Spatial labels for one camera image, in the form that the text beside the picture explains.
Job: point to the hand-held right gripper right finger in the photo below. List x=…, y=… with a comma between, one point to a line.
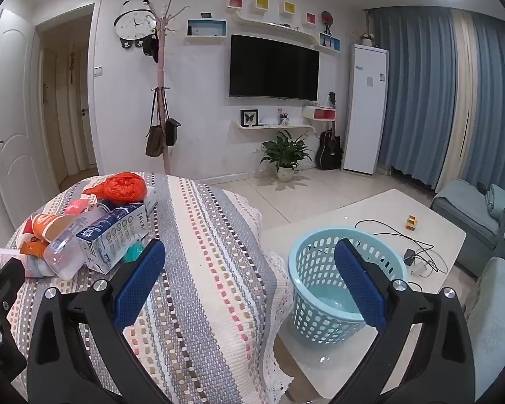
x=360, y=286

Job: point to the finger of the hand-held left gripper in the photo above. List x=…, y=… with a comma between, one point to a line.
x=4, y=282

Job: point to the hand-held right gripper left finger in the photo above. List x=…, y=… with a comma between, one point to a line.
x=139, y=286

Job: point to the teal wrapper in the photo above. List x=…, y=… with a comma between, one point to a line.
x=132, y=252

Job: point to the orange snack packet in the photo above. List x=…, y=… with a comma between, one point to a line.
x=33, y=247

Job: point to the light blue plastic basket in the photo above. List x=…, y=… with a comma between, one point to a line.
x=315, y=303

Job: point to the blue white carton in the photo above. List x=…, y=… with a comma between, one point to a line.
x=109, y=235

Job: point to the clear plastic bottle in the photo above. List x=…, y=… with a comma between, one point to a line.
x=63, y=254

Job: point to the red white paper cup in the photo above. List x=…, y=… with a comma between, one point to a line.
x=50, y=225

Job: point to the black shoulder bag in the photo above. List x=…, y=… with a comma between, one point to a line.
x=172, y=132

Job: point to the brown shoulder bag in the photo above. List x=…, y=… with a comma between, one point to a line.
x=155, y=143

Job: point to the white pink small bottle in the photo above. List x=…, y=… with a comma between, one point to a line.
x=8, y=256

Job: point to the black charger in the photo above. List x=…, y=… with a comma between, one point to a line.
x=410, y=256

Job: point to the white charger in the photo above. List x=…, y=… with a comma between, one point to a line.
x=421, y=270

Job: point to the striped woven blanket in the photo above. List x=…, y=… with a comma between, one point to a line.
x=202, y=261

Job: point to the white coffee table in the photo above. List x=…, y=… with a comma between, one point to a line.
x=362, y=208

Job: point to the colourful puzzle cube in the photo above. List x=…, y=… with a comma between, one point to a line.
x=411, y=223

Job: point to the orange plastic bag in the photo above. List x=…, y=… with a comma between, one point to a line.
x=122, y=187

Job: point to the pink small wrapper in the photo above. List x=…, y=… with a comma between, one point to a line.
x=75, y=207

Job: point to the teal sofa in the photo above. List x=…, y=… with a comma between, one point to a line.
x=463, y=214

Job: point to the black acoustic guitar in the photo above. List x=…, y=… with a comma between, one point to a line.
x=329, y=151

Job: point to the green potted plant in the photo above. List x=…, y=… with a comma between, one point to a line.
x=284, y=153

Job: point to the small black object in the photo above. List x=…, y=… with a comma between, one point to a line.
x=483, y=186

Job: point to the teal folded cushion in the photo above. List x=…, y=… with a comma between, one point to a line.
x=503, y=202

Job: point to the white door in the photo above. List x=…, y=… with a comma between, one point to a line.
x=12, y=113

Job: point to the low white floating shelf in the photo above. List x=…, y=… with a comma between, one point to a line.
x=269, y=126

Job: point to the blue curtain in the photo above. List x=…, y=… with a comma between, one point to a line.
x=412, y=92
x=496, y=113

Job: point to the framed butterfly picture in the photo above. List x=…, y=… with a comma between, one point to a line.
x=249, y=118

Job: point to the beige curtain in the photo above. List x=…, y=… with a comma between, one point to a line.
x=458, y=105

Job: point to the pink coat rack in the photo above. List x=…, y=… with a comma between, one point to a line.
x=163, y=71

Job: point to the black hat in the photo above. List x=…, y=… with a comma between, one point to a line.
x=151, y=48

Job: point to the small potted flower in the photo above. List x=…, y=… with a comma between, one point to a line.
x=366, y=41

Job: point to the red black racket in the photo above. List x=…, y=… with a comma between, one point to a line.
x=327, y=17

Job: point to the white red wall box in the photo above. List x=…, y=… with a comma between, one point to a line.
x=320, y=113

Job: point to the black wall television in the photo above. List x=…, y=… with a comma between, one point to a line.
x=273, y=67

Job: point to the small blue framed wall box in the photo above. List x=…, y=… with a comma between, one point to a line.
x=336, y=42

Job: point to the panda wall clock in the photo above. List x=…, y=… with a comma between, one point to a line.
x=134, y=21

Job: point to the curved white wall shelf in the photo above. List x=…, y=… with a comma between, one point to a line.
x=277, y=27

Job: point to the red wall cube box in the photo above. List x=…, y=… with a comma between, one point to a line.
x=311, y=17
x=235, y=2

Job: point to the wide blue framed wall box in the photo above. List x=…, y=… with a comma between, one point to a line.
x=206, y=21

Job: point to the yellow wall cube box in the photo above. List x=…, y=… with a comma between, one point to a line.
x=262, y=3
x=289, y=7

